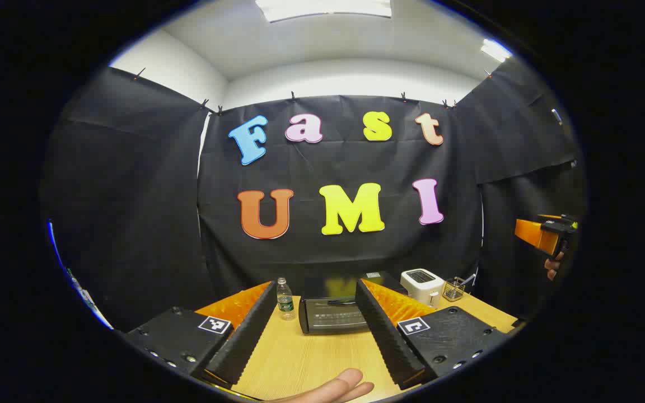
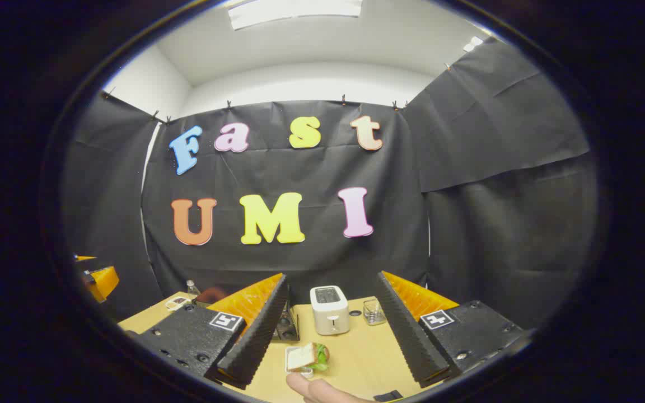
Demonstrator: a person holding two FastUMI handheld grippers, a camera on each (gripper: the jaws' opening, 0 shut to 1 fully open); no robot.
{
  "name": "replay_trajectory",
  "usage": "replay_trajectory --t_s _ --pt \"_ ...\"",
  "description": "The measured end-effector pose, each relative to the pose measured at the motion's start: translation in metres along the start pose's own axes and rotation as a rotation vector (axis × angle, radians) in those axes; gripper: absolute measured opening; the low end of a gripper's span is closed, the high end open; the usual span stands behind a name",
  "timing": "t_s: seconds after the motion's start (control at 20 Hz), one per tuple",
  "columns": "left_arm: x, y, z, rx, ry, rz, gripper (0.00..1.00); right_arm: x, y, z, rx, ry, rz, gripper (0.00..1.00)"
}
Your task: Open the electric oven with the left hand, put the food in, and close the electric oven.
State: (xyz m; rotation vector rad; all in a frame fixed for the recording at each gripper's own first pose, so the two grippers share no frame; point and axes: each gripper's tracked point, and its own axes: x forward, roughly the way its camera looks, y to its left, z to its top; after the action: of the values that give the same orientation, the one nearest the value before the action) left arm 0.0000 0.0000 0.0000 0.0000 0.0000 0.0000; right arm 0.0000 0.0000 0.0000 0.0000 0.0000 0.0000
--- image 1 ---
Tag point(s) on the small ceiling light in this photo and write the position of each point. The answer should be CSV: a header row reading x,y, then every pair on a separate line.
x,y
495,50

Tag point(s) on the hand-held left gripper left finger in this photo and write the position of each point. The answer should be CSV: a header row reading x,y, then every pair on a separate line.
x,y
247,336

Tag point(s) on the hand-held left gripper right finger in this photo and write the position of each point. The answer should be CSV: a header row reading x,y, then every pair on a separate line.
x,y
384,336

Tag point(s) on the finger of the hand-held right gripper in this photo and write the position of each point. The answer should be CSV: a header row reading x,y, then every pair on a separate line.
x,y
535,235

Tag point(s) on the clear plastic water bottle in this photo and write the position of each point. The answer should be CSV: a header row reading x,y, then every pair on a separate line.
x,y
285,302

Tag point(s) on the white toaster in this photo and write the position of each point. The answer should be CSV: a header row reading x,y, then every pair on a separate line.
x,y
420,285

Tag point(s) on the small grey utensil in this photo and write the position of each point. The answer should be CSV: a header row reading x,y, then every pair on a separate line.
x,y
468,279

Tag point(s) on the black electric oven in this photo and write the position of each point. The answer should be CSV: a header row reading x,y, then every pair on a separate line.
x,y
328,313

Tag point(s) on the rectangular ceiling light panel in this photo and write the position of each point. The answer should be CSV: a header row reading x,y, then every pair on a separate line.
x,y
322,8

